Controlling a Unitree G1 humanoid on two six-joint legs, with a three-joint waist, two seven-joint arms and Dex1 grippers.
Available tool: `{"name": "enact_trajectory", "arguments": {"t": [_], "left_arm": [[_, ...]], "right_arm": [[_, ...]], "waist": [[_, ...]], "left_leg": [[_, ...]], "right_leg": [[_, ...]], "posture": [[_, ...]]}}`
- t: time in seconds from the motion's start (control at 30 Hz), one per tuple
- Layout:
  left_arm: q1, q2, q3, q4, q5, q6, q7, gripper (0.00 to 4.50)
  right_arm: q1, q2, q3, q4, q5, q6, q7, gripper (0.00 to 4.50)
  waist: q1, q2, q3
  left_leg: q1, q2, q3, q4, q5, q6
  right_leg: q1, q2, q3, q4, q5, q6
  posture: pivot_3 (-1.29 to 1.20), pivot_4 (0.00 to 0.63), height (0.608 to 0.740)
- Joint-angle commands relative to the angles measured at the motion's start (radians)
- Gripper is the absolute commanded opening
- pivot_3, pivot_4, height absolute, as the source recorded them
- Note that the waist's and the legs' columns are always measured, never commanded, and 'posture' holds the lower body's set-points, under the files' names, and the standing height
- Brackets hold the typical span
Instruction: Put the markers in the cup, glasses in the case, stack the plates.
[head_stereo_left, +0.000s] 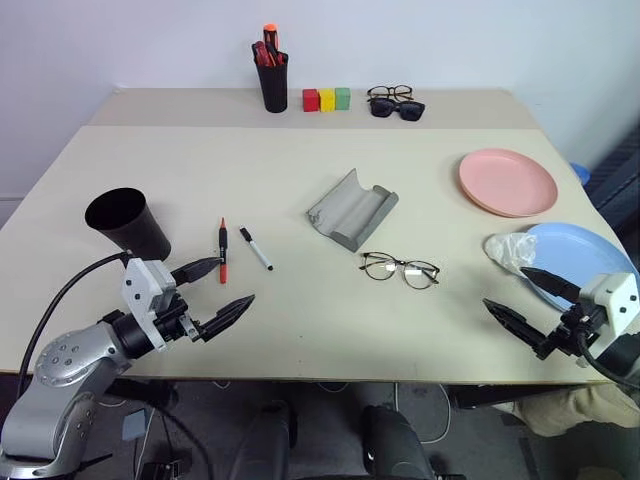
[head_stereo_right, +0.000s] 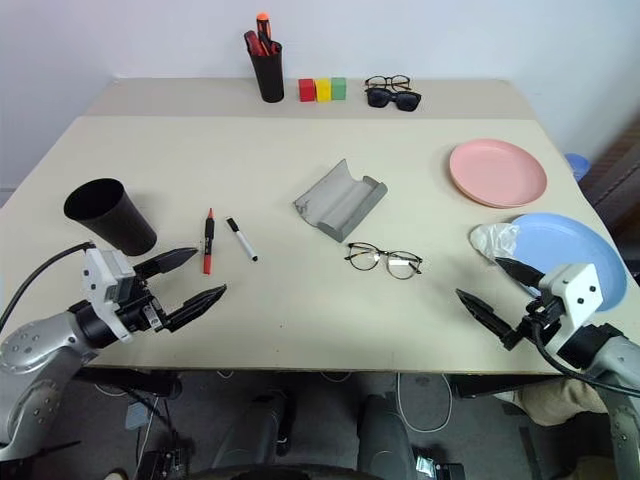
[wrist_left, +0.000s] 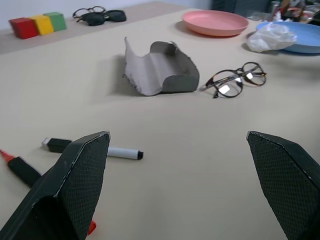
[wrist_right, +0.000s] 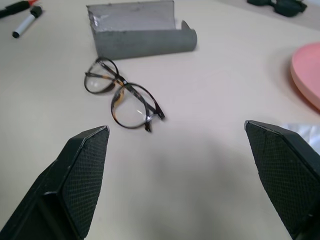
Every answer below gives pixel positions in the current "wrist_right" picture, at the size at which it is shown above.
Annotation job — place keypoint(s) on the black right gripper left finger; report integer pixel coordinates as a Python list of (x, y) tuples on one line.
[(77, 190)]

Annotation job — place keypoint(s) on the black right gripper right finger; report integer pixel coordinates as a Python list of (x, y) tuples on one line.
[(282, 170)]

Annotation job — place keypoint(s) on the white tissue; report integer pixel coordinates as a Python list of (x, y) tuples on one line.
[(307, 135)]

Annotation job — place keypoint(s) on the tortoiseshell round glasses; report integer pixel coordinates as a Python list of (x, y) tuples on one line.
[(124, 82)]

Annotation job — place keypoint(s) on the grey felt glasses case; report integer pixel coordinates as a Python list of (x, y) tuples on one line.
[(140, 42)]

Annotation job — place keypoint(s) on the white marker with black cap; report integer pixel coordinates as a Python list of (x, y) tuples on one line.
[(25, 25)]

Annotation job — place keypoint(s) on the black marker with red tip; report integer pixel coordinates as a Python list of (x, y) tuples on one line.
[(12, 8)]

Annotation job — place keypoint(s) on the pink plate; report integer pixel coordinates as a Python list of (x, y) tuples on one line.
[(307, 70)]

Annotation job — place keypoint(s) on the black sunglasses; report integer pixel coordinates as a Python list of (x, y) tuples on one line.
[(287, 8)]

